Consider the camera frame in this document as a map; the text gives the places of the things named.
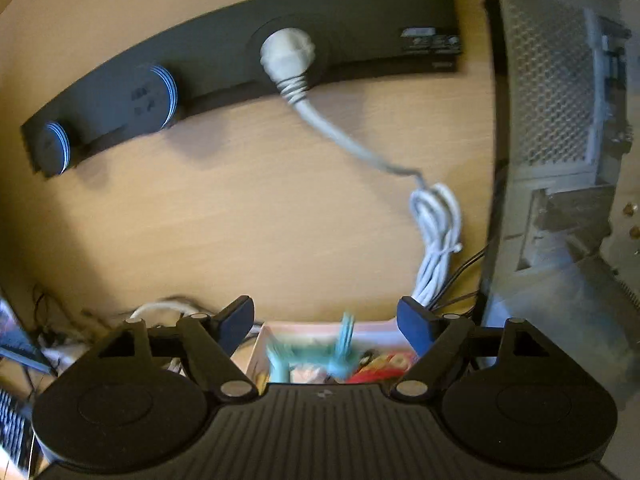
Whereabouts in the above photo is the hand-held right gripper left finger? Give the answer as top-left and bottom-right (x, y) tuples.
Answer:
(97, 295), (257, 401)

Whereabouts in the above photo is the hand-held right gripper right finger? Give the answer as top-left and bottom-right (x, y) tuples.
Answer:
(390, 296), (544, 401)

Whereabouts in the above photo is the crocheted doll with red hat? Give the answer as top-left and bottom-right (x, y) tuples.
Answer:
(350, 349), (419, 385)

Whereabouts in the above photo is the pink storage box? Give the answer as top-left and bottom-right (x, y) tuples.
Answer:
(245, 317), (419, 387)

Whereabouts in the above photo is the teal plastic toy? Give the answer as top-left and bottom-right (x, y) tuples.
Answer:
(267, 312), (362, 385)

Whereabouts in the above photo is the black computer monitor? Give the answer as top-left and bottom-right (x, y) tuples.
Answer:
(0, 300), (57, 376)

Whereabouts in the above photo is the black keyboard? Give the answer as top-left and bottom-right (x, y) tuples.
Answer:
(0, 385), (42, 472)

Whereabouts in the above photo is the black socket panel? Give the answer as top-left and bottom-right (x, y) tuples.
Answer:
(20, 0), (463, 179)

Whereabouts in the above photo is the grey computer case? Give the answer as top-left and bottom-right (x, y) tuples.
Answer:
(479, 0), (640, 480)

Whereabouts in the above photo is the grey looped cable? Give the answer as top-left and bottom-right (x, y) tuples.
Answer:
(127, 300), (202, 325)

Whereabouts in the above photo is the white power cable with plug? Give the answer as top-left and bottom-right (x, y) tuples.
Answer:
(260, 27), (463, 312)

